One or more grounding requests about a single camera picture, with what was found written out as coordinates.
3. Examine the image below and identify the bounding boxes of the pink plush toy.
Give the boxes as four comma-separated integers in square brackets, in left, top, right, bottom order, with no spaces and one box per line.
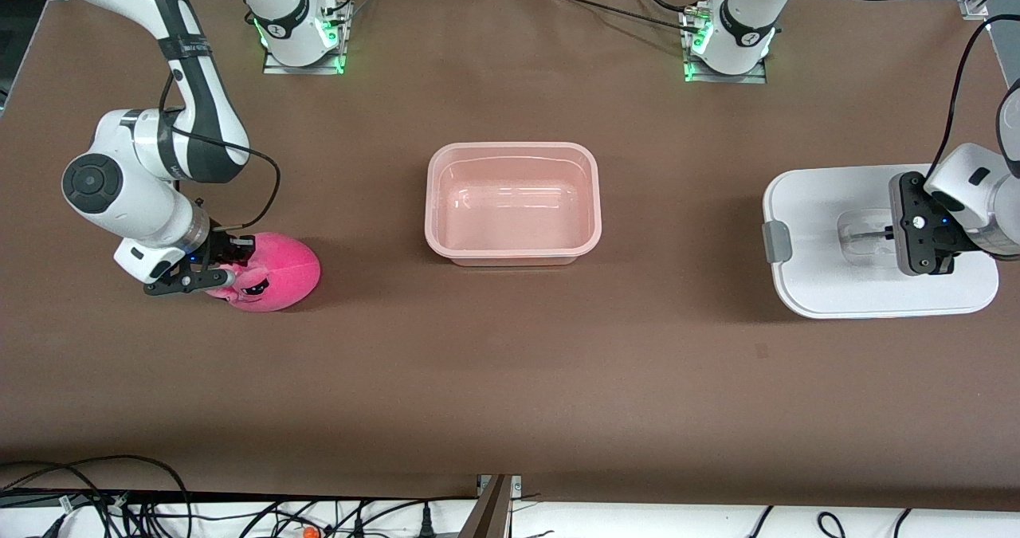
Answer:
[203,232,322,312]

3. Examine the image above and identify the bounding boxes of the white box lid grey clips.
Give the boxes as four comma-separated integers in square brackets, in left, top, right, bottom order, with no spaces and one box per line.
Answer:
[761,163,1001,320]

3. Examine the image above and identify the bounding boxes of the pink plastic box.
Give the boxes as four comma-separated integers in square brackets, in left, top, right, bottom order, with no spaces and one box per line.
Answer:
[424,141,602,266]

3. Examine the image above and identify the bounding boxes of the brown table cover mat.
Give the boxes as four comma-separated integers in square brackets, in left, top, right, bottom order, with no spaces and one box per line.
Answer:
[0,0,1020,511]

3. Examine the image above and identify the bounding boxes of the brown angled beam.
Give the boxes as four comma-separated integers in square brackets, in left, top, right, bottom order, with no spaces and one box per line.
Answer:
[458,474,515,538]

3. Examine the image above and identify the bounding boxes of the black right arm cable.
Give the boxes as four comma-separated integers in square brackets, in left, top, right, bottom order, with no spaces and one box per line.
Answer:
[158,72,282,232]

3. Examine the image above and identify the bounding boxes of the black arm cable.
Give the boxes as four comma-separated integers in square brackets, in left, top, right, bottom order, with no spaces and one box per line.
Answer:
[158,72,282,232]
[944,14,1020,184]

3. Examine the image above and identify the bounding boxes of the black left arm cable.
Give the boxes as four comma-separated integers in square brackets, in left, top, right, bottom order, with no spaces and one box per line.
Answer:
[944,14,1020,184]

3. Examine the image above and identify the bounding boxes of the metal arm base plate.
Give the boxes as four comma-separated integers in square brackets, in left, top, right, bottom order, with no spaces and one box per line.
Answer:
[684,8,768,84]
[263,0,347,75]

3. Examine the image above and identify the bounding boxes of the looped black cable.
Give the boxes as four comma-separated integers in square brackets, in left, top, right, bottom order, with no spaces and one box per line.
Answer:
[0,454,192,538]

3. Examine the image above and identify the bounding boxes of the tangled black cables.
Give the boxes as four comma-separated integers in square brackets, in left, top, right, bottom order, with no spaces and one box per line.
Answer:
[239,497,451,538]

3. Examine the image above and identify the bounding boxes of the long black table cable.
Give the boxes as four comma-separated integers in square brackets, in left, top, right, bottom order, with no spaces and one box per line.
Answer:
[544,0,706,37]

